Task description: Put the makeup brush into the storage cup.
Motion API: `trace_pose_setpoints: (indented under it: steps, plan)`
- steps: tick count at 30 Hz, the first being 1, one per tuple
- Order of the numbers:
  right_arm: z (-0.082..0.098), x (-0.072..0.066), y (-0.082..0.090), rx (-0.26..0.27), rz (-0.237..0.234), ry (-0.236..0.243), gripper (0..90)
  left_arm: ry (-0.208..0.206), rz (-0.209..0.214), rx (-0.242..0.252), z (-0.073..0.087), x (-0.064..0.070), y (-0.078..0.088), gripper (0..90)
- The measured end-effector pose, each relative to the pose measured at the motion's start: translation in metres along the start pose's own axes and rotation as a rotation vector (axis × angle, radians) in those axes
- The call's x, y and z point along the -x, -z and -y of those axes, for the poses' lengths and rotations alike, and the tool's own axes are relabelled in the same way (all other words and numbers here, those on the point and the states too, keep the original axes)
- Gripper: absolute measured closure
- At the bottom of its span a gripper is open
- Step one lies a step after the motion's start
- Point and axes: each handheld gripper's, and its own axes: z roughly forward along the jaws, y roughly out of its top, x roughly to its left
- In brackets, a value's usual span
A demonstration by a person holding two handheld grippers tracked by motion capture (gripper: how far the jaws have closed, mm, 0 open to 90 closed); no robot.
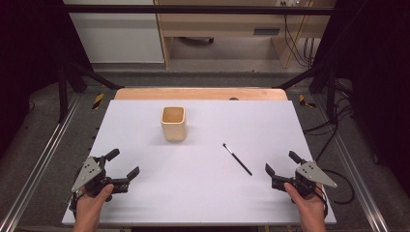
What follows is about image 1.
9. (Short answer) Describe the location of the white cabinet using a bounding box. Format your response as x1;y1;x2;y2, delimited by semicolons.
63;0;165;65

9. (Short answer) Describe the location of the wooden table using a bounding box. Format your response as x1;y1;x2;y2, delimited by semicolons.
114;87;289;102

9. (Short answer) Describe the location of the person's right hand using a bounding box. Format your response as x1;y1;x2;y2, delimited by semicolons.
283;182;328;224

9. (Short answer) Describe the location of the person's left hand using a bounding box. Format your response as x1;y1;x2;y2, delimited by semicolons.
74;183;115;224

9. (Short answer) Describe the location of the bundle of hanging cables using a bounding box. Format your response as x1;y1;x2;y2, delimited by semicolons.
282;14;316;69

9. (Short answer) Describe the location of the black curved object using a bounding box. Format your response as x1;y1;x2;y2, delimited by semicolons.
178;36;215;45

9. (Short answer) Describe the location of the black metal stand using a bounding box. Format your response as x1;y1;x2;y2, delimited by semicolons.
273;62;338;126
57;60;126;124

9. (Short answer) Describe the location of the black horizontal frame bar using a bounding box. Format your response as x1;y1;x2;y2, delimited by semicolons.
62;4;335;16

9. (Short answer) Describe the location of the white table board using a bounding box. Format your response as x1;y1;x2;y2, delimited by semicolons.
61;99;337;226

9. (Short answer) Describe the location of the light wooden desk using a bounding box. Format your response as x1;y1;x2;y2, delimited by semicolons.
154;0;337;70

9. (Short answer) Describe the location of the black floor cable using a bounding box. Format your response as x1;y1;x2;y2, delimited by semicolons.
302;96;356;206

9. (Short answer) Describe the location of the black pen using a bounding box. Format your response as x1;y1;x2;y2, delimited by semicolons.
221;143;253;177

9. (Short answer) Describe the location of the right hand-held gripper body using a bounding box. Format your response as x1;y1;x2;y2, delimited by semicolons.
271;160;338;198

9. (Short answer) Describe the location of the yellow black tape strip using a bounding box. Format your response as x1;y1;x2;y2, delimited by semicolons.
92;93;105;110
298;94;317;109

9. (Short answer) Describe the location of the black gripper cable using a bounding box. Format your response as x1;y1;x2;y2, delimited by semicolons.
315;184;331;219
68;192;79;220

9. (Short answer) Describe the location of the beige square cup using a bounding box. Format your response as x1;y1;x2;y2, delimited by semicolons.
160;105;188;142

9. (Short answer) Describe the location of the metal floor rail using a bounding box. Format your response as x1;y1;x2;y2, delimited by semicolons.
312;95;391;232
0;93;82;232

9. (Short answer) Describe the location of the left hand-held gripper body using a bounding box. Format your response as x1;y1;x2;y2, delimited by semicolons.
69;155;131;198

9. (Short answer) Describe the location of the grey desk label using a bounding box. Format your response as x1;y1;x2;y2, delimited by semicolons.
252;27;281;36

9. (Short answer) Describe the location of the black curtain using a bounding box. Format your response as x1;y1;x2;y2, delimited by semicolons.
312;0;410;196
0;0;95;160

